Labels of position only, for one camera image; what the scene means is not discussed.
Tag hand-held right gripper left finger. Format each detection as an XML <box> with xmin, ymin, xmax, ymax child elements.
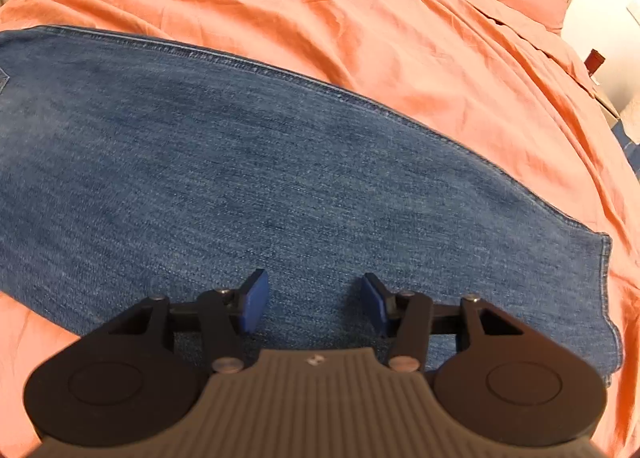
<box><xmin>80</xmin><ymin>268</ymin><xmax>271</xmax><ymax>375</ymax></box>

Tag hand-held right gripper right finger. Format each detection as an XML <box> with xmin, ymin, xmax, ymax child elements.
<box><xmin>361</xmin><ymin>273</ymin><xmax>551</xmax><ymax>374</ymax></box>

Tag blue denim pants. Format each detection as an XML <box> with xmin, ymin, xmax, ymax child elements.
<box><xmin>0</xmin><ymin>24</ymin><xmax>621</xmax><ymax>389</ymax></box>

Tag orange duvet cover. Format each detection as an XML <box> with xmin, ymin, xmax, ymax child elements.
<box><xmin>0</xmin><ymin>0</ymin><xmax>640</xmax><ymax>458</ymax></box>

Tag beige nightstand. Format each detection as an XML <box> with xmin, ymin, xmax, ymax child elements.
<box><xmin>592</xmin><ymin>83</ymin><xmax>622</xmax><ymax>129</ymax></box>

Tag blue cloth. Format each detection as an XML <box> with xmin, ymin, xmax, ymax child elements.
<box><xmin>612</xmin><ymin>119</ymin><xmax>640</xmax><ymax>150</ymax></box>

